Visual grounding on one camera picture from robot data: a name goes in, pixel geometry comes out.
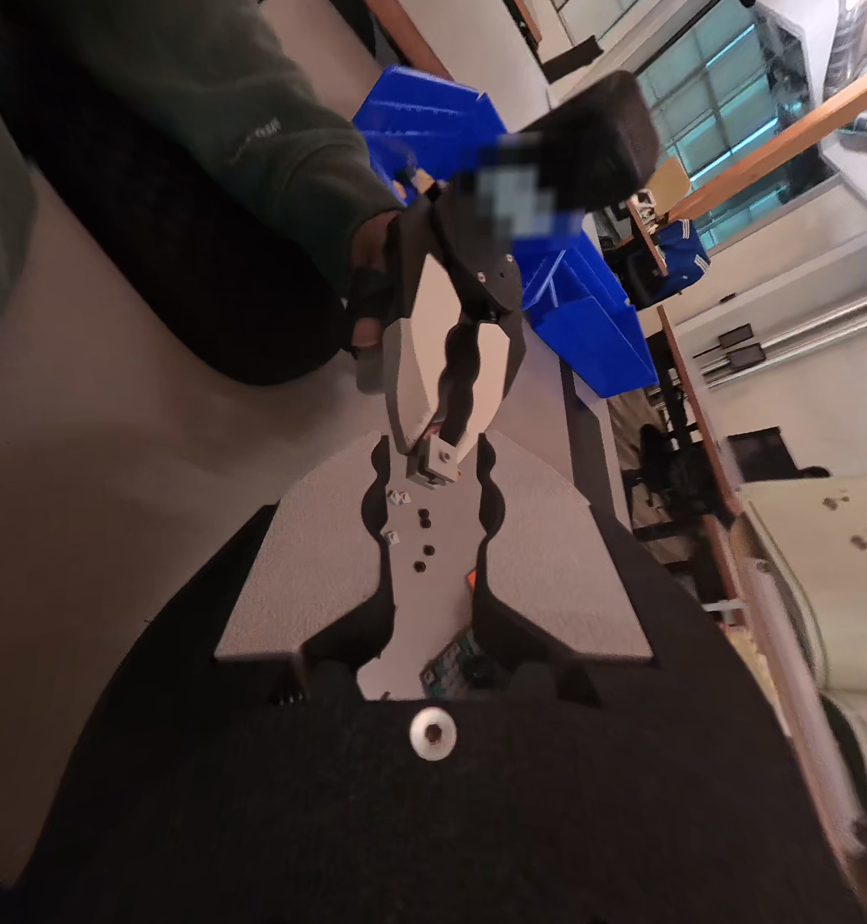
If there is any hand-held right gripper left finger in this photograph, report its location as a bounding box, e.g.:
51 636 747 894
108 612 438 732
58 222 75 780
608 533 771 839
214 433 397 665

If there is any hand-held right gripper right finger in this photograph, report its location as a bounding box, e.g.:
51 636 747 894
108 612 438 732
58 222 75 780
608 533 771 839
474 433 654 668

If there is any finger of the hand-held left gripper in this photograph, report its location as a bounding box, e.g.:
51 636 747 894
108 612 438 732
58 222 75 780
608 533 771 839
433 310 530 449
381 316 428 470

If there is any small grey brick assembly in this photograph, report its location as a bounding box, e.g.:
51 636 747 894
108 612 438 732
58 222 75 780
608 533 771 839
406 432 463 492

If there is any person's left forearm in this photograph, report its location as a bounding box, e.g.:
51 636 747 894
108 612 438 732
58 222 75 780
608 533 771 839
0 0 407 304

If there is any wooden top desk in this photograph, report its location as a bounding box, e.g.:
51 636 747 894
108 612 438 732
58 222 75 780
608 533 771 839
657 303 752 622
623 198 670 280

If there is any grey desk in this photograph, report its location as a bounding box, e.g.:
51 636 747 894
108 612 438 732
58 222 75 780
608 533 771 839
0 0 633 889

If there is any person's left hand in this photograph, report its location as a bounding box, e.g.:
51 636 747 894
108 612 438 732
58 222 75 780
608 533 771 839
347 209 394 358

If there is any blue plastic bin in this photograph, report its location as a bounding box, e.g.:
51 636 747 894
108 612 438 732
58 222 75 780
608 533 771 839
509 231 631 319
351 65 510 205
531 289 660 399

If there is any multicoloured brick model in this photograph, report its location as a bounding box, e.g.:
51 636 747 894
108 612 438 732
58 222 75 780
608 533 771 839
419 566 510 701

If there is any blue jacket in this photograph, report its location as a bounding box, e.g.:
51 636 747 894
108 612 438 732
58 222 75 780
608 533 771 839
653 220 713 286

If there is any tan chair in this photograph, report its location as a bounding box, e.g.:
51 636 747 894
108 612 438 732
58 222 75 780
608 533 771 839
646 159 693 216

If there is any black mesh office chair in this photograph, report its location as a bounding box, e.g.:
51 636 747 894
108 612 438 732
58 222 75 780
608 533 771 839
11 68 349 388

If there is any cream spotted panel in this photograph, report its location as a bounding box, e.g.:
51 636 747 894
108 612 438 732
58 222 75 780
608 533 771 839
737 473 867 697

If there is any wooden post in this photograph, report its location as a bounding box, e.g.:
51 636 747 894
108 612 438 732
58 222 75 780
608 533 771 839
664 68 867 221

